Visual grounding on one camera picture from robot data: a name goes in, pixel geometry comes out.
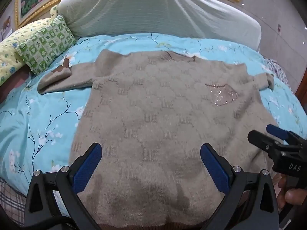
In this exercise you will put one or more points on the yellow floral pillow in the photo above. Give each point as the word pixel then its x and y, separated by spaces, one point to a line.
pixel 13 50

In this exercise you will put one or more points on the person's right hand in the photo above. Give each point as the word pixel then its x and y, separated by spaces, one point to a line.
pixel 293 195

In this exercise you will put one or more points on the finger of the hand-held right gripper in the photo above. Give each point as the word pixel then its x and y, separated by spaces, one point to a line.
pixel 262 142
pixel 275 130

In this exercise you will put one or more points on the green frog print pillow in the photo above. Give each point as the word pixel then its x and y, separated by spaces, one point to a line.
pixel 45 45

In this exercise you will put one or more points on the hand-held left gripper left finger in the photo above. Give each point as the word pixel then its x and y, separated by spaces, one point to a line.
pixel 89 165

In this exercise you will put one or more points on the dark red cloth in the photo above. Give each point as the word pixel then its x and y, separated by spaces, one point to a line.
pixel 12 85

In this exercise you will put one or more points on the beige knitted sweater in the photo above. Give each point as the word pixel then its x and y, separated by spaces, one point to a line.
pixel 156 115

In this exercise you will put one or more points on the purple floral cloth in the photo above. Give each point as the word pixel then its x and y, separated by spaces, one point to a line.
pixel 278 73

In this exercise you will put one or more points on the plaid cloth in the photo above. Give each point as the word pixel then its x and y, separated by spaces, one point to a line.
pixel 10 201

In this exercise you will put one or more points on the blue floral bedsheet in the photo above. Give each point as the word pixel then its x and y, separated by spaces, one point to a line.
pixel 36 115

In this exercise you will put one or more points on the wooden glass door cabinet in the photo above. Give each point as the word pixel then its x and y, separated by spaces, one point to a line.
pixel 301 88

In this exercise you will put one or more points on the small wall picture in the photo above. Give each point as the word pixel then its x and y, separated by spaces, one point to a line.
pixel 6 27

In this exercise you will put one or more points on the grey striped bolster cushion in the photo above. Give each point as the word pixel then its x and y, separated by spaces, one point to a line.
pixel 144 9

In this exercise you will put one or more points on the wall socket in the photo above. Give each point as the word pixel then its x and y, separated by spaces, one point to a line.
pixel 279 27

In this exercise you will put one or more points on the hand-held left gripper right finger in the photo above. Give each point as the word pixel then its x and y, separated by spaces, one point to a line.
pixel 214 166

